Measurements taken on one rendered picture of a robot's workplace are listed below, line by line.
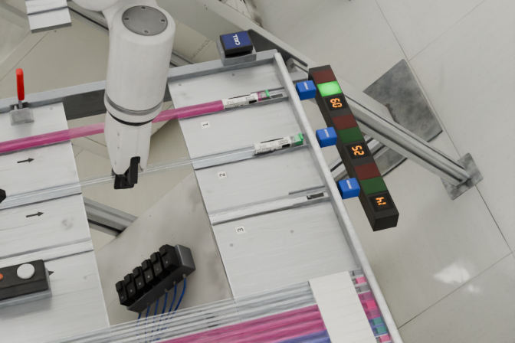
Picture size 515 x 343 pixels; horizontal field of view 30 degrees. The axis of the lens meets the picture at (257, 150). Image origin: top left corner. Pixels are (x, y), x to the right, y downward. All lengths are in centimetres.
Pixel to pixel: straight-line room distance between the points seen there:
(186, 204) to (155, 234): 9
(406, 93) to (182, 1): 74
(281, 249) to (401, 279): 86
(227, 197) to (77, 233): 24
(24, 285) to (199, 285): 49
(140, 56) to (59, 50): 136
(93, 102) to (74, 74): 104
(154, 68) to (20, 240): 36
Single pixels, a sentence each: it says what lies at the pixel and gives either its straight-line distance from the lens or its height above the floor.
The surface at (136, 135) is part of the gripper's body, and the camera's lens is 139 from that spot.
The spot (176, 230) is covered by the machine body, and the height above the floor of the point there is 62.
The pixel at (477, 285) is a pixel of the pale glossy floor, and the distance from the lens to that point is 217.
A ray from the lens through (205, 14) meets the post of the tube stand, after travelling 195.
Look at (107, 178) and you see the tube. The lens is 151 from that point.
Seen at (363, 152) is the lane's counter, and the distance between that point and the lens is 158.
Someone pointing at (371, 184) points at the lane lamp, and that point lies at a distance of 154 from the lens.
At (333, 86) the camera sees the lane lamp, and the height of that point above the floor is 65.
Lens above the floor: 185
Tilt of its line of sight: 43 degrees down
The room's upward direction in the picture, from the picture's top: 63 degrees counter-clockwise
